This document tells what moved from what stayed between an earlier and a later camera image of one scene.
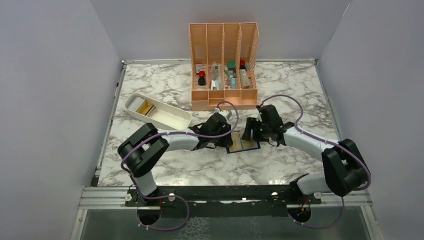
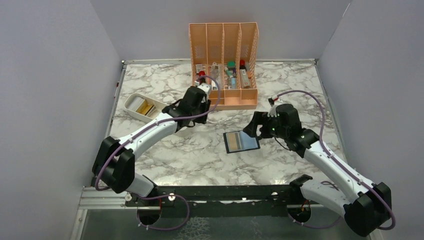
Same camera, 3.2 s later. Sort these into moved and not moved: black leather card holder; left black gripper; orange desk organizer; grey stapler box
Moved: left black gripper
Not moved: orange desk organizer; black leather card holder; grey stapler box
